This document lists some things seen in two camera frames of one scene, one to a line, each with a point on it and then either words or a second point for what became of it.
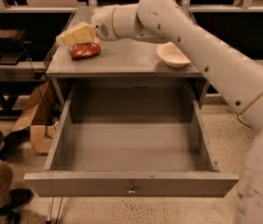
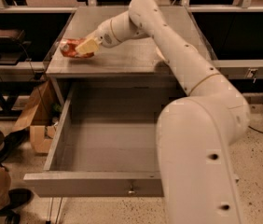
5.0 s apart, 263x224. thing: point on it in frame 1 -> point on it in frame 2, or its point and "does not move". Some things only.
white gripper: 103,22 -> 103,36
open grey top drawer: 131,140 does not move
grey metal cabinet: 119,59 does not move
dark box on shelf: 5,36 does not move
